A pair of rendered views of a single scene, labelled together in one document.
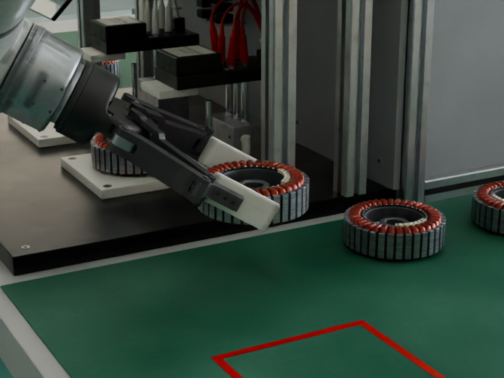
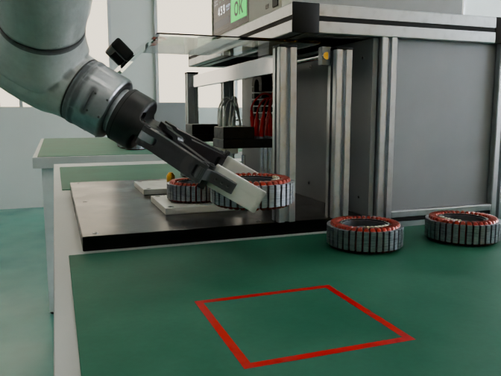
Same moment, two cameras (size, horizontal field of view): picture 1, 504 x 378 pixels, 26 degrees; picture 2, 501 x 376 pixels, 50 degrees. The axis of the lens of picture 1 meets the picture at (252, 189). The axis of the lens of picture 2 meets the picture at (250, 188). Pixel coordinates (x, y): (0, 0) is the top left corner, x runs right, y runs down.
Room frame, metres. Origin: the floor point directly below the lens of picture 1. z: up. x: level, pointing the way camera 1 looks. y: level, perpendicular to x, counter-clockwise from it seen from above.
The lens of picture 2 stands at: (0.33, -0.10, 0.95)
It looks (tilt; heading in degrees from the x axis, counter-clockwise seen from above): 8 degrees down; 8
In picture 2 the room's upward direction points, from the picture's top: straight up
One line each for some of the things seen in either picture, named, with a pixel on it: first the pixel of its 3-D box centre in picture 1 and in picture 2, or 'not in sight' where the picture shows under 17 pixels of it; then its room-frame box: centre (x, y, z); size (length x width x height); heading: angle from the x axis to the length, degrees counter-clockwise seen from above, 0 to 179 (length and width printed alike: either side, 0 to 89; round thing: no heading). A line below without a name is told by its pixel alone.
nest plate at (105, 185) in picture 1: (136, 169); (196, 202); (1.32, 0.15, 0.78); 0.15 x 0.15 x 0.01; 28
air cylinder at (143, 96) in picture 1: (163, 98); not in sight; (1.61, 0.13, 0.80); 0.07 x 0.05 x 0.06; 28
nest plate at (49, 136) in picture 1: (72, 124); (171, 186); (1.54, 0.26, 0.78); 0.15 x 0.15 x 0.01; 28
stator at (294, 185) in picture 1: (253, 191); (252, 190); (1.04, 0.00, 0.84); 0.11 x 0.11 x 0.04
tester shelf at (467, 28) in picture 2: not in sight; (319, 47); (1.58, -0.08, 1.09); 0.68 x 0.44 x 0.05; 28
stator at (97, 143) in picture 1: (135, 150); (196, 189); (1.32, 0.15, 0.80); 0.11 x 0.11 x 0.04
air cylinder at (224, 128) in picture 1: (237, 137); not in sight; (1.39, 0.02, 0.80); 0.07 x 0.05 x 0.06; 28
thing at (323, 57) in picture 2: not in sight; (259, 69); (1.51, 0.05, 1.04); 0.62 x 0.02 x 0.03; 28
